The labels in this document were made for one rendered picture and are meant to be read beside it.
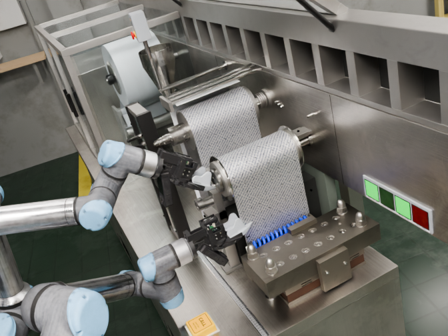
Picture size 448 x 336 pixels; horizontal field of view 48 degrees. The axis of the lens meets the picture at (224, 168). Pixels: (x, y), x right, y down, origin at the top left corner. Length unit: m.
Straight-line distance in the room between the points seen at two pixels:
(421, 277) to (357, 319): 1.34
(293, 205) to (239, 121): 0.33
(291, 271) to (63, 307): 0.63
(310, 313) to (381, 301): 0.25
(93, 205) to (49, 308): 0.27
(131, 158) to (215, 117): 0.40
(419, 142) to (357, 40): 0.29
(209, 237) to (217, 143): 0.36
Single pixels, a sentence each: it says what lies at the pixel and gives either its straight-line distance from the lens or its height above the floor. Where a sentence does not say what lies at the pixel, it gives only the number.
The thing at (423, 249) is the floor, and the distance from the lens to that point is 3.12.
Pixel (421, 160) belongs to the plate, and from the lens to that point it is 1.25.
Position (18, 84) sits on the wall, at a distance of 5.62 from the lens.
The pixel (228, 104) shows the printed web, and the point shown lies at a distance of 1.69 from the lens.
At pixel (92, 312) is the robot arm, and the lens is 1.21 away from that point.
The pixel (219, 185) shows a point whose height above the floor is 1.25.
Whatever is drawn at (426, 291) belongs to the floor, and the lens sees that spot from 2.87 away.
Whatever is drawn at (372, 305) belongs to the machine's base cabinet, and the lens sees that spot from 1.65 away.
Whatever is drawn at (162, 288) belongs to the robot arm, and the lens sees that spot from 1.52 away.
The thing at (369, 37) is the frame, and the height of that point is 1.62.
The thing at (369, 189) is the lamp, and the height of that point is 1.18.
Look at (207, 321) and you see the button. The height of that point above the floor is 0.92.
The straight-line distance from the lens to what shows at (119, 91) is 2.37.
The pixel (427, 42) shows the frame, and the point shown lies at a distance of 1.11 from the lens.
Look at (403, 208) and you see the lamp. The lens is 1.37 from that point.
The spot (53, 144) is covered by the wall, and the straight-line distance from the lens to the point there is 5.78.
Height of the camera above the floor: 1.97
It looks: 27 degrees down
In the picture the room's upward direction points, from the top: 16 degrees counter-clockwise
